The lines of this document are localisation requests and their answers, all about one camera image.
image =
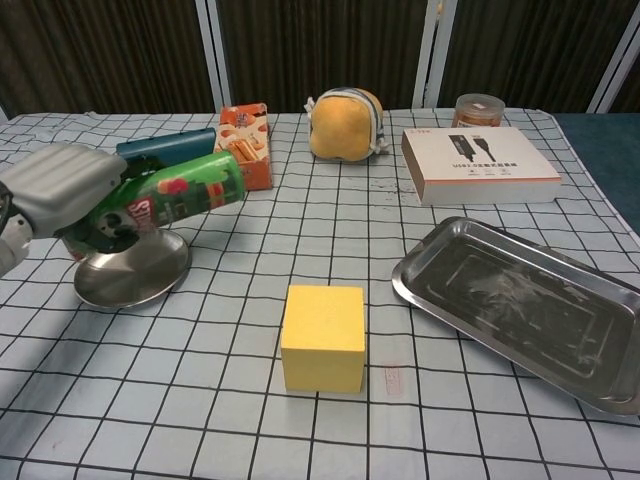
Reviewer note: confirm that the checkered tablecloth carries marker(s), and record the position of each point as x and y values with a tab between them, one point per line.
200	400

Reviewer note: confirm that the dark folding partition screen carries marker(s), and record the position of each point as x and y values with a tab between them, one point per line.
310	50

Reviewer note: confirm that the clear jar brown contents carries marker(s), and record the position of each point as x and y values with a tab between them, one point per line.
479	112

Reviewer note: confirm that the yellow sponge block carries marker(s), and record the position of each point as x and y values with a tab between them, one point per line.
325	340

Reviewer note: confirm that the green cylindrical chip can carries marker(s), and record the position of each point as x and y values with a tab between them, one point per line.
200	185

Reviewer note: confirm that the dark teal table pad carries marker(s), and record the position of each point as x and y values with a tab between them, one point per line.
610	150

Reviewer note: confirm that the round metal plate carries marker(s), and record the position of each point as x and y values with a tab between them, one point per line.
130	277

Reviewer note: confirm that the orange snack box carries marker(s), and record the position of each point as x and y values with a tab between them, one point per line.
250	130

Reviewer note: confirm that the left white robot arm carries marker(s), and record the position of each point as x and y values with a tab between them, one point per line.
10	245

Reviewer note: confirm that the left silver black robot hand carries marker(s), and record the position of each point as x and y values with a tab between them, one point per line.
60	185

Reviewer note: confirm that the yellow plush toy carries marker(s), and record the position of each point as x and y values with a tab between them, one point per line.
340	132

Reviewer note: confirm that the rectangular steel tray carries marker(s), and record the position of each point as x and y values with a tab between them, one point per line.
500	295

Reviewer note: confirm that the dark teal cylinder with holes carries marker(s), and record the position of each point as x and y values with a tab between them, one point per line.
170	142

